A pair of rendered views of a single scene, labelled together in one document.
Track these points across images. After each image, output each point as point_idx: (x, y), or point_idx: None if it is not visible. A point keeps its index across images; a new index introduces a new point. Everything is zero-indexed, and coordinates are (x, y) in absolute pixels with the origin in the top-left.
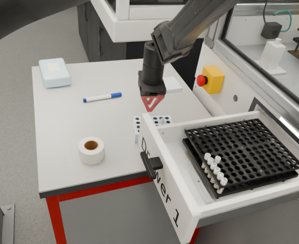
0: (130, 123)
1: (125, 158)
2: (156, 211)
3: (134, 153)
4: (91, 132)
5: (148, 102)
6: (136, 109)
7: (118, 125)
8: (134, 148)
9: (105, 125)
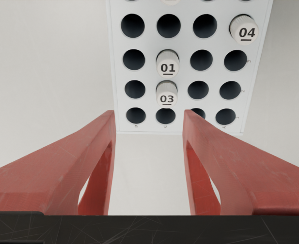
0: (113, 107)
1: (294, 139)
2: None
3: (282, 110)
4: (159, 211)
5: (112, 134)
6: (5, 70)
7: (122, 144)
8: (260, 109)
9: (125, 179)
